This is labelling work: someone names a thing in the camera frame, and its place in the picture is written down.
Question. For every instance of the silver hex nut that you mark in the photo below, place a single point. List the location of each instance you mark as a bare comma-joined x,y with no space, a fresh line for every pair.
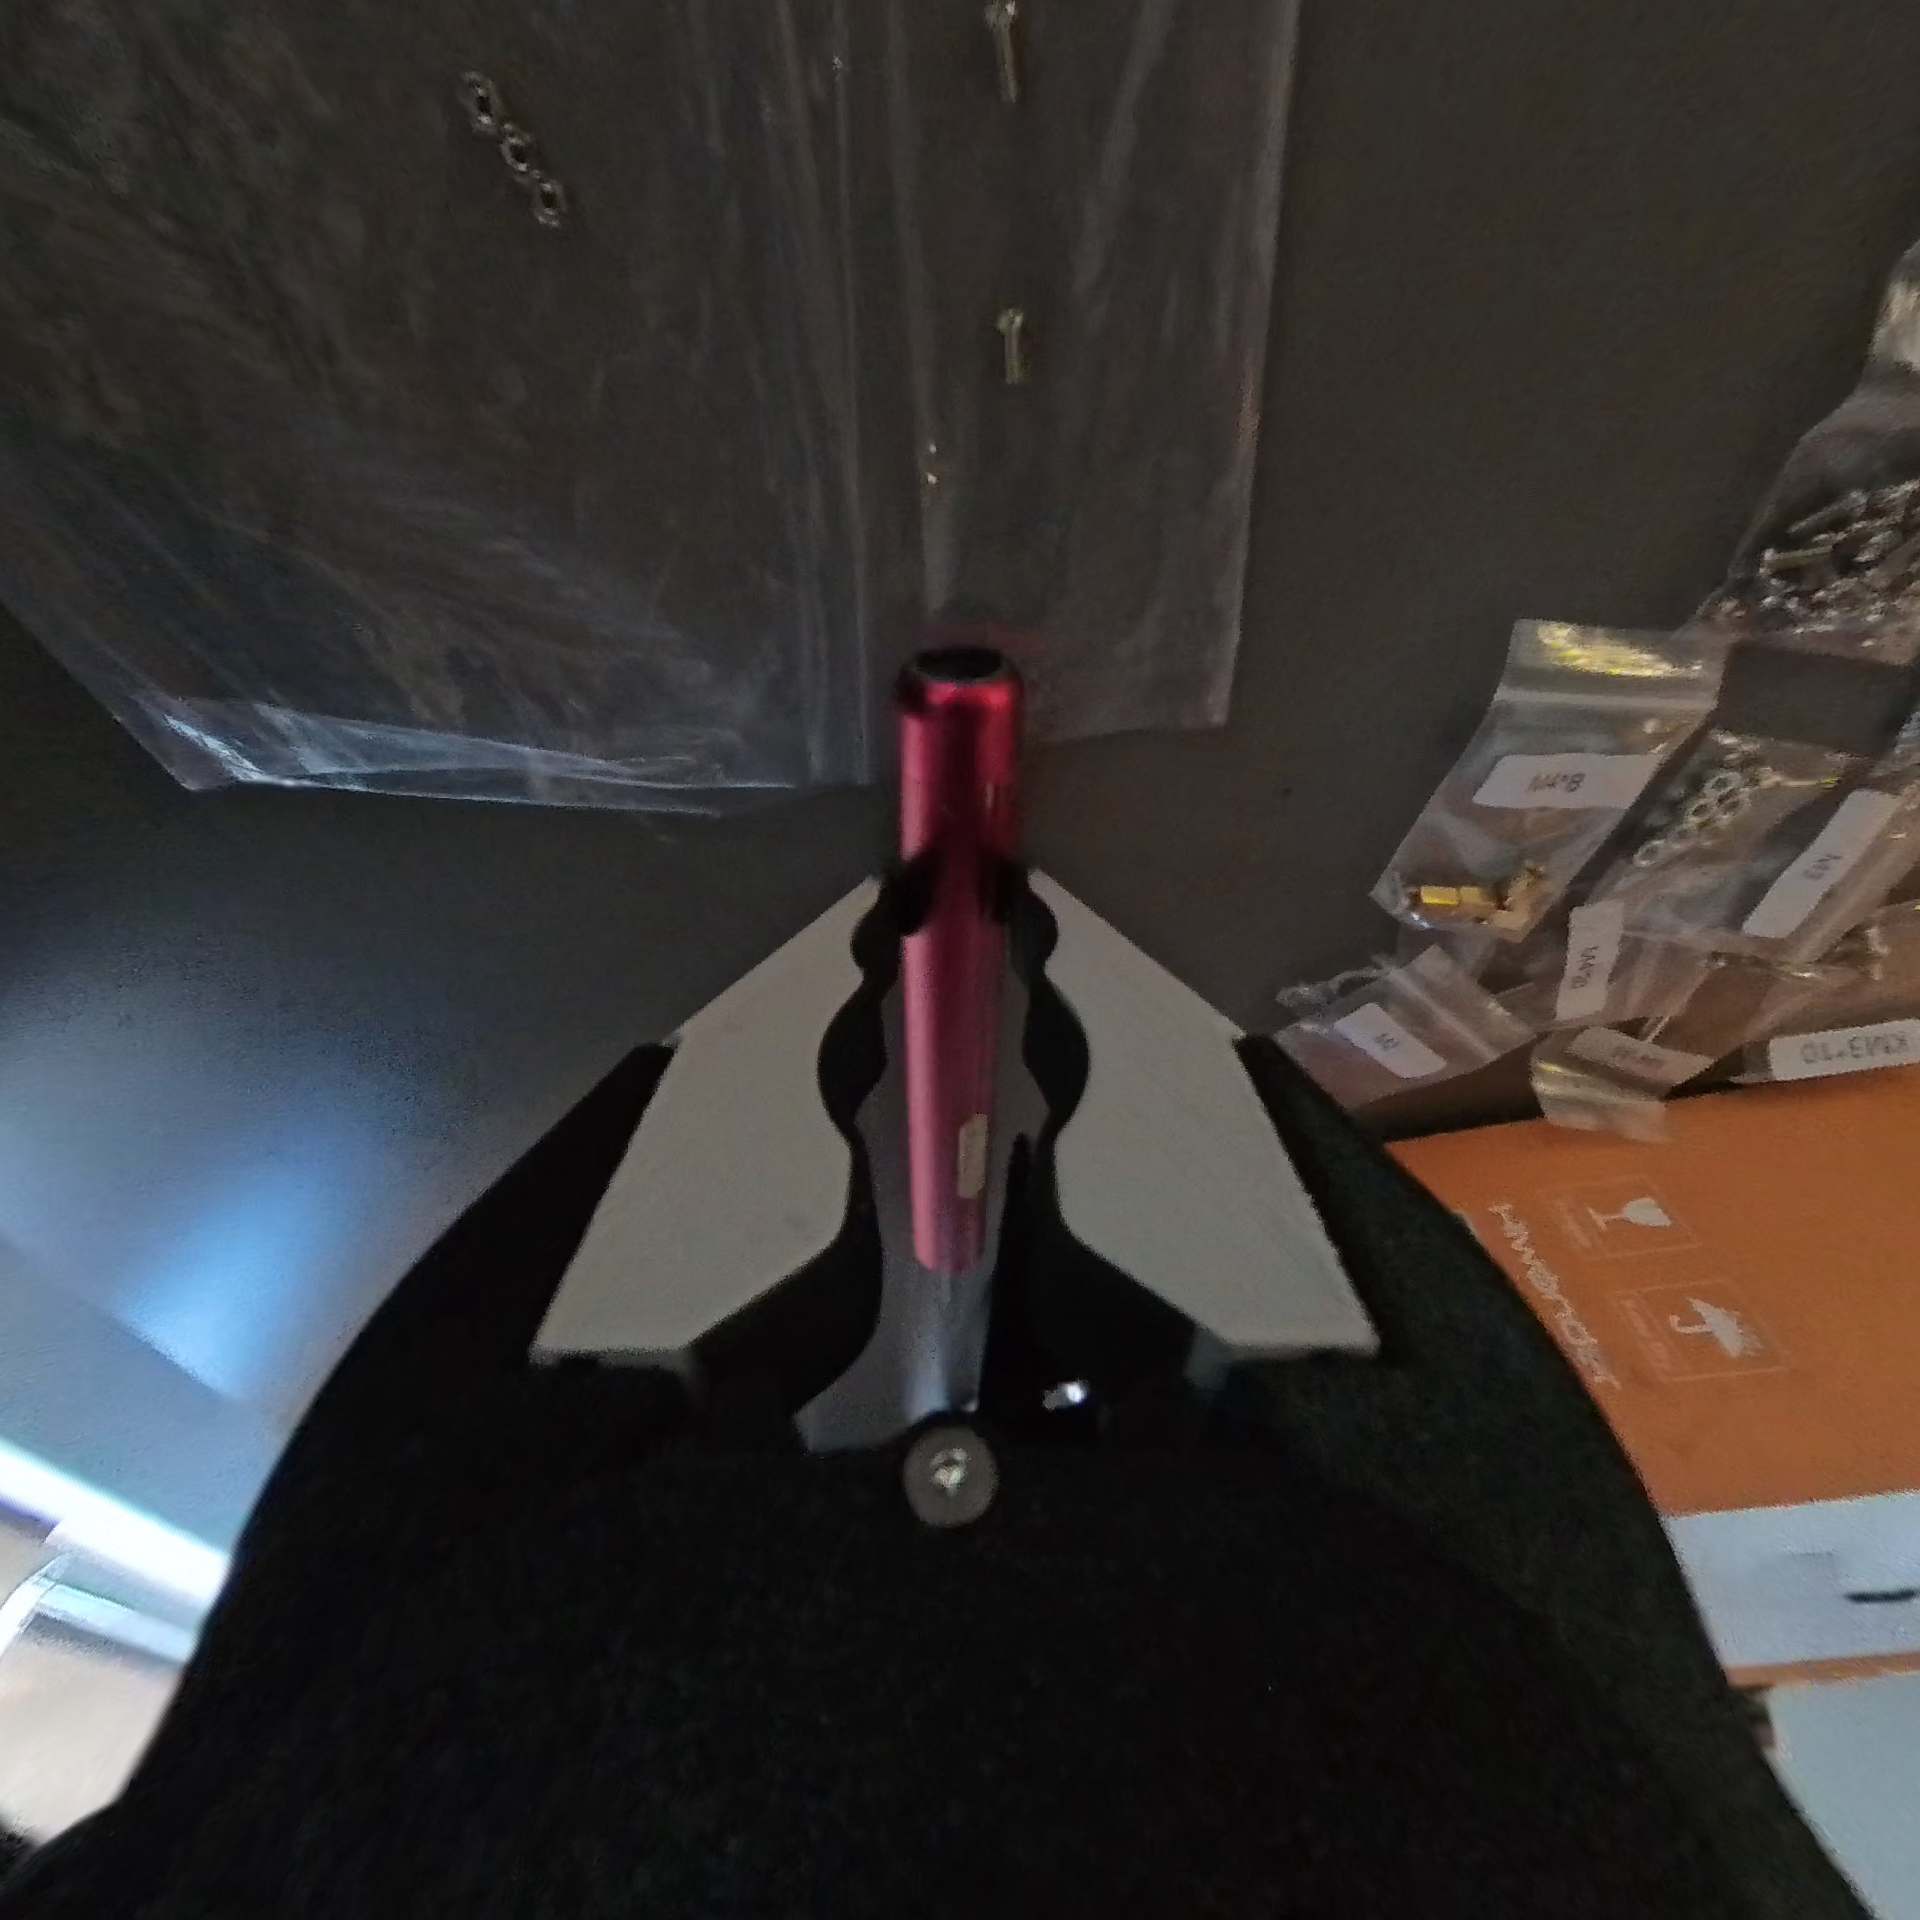
482,99
551,202
519,152

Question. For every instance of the silver screw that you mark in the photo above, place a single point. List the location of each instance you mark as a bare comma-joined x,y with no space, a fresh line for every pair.
1002,62
1009,340

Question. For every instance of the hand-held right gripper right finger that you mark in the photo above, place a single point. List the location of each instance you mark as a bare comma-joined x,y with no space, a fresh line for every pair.
1185,1200

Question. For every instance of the orange and white cardboard box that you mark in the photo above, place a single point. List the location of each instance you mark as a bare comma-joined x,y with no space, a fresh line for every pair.
1725,1276

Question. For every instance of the pile of small parts bags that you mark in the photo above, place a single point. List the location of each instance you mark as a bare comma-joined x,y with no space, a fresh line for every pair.
1576,809

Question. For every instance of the red screwdriver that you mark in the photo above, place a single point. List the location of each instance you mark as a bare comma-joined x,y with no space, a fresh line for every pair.
952,976

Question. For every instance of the clear plastic bag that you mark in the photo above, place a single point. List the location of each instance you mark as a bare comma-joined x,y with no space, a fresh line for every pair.
451,450

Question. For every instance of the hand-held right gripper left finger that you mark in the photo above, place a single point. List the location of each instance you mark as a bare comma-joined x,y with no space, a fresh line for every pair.
704,1200

